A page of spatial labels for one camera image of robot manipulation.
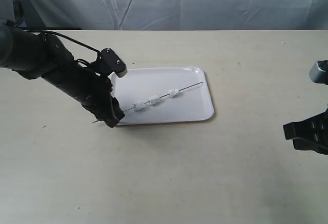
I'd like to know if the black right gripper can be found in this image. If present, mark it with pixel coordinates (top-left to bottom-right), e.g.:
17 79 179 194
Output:
283 109 328 155

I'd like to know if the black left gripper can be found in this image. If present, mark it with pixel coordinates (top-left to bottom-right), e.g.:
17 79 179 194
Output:
73 61 125 128

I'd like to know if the white foam piece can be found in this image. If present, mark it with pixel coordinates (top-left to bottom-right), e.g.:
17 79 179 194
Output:
133 101 146 112
168 89 180 98
148 95 161 105

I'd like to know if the thin metal skewer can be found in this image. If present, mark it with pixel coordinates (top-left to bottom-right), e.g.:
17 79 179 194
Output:
92 81 204 125

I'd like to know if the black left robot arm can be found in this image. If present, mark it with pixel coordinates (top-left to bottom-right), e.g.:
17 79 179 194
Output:
1 20 127 128

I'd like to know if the white rectangular plastic tray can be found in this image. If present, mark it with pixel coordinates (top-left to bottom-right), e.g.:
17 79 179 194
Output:
110 67 214 126

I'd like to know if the grey-blue backdrop cloth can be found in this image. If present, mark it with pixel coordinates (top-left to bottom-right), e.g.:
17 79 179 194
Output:
1 0 327 30

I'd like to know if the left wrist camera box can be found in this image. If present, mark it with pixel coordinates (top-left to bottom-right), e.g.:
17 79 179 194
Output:
95 48 128 78

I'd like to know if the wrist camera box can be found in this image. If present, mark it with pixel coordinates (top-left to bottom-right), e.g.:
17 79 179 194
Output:
309 60 327 85
95 48 128 78

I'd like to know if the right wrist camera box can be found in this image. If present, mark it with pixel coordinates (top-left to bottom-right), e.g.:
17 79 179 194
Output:
309 60 327 85

